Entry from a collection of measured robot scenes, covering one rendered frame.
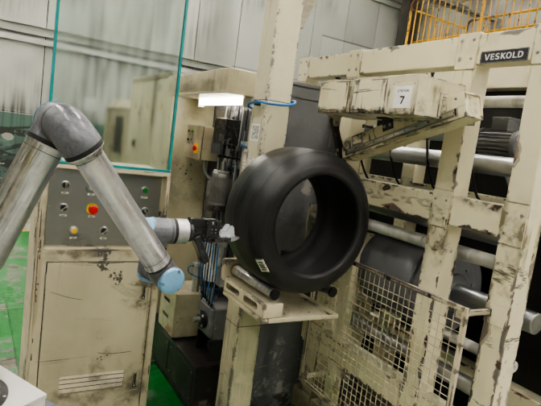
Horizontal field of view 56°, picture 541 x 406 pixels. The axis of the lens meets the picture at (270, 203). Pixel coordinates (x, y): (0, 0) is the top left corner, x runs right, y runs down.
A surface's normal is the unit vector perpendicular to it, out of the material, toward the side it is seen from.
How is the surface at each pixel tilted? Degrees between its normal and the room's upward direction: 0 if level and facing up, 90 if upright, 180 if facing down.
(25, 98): 90
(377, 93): 90
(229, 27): 90
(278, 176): 61
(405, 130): 90
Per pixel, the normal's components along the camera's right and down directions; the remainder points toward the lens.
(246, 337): 0.49, 0.17
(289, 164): 0.05, -0.51
